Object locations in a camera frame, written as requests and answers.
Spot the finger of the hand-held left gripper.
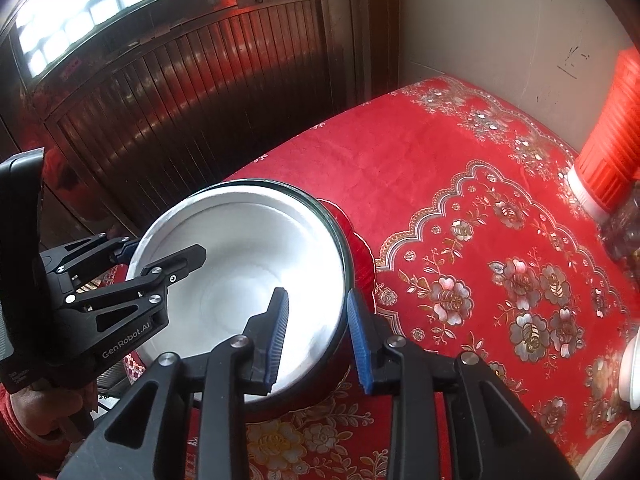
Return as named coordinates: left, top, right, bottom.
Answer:
left=42, top=234, right=142, bottom=287
left=65, top=243, right=208, bottom=322

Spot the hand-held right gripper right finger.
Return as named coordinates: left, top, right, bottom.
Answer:
left=346, top=289, right=581, bottom=480

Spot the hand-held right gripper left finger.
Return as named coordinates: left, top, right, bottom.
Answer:
left=62, top=287, right=291, bottom=480

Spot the dark green bowl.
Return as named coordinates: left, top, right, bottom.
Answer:
left=122, top=178, right=356, bottom=423

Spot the large white bowl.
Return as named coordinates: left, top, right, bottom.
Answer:
left=125, top=182, right=347, bottom=396

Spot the cream round plate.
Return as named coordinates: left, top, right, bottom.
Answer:
left=582, top=420, right=633, bottom=476

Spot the person's left hand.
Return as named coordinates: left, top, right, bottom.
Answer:
left=10, top=387, right=90, bottom=437

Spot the wooden slatted door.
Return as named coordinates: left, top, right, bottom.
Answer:
left=0, top=0, right=401, bottom=246

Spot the red floral tablecloth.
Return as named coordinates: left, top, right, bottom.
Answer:
left=90, top=75, right=640, bottom=480

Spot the grid window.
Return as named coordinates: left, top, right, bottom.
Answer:
left=15, top=0, right=281, bottom=78

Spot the small white bowl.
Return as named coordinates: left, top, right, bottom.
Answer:
left=620, top=332, right=640, bottom=411

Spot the clear glass pitcher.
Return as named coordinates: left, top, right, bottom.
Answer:
left=600, top=195, right=640, bottom=261

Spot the orange ribbed thermos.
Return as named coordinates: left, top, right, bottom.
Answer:
left=567, top=47, right=640, bottom=218

